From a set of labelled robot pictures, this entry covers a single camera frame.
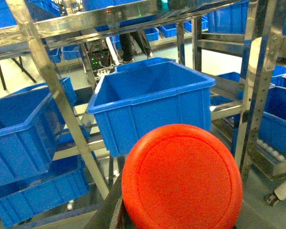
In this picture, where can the red round button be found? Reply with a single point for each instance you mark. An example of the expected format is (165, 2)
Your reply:
(181, 177)

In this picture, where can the blue bin centre shelf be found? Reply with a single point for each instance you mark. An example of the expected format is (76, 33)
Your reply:
(127, 105)

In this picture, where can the blue bin shelf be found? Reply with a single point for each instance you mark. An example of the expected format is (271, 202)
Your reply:
(30, 127)
(127, 105)
(273, 126)

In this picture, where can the blue bin left shelf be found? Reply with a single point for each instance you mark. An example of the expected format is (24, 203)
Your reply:
(30, 127)

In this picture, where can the blue bin right shelf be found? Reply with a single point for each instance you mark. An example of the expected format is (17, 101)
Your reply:
(273, 126)

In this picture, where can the stainless steel roller shelf rack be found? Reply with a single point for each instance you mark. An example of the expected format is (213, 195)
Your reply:
(262, 42)

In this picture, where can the blue bin lower left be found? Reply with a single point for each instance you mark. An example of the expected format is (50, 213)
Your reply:
(64, 181)

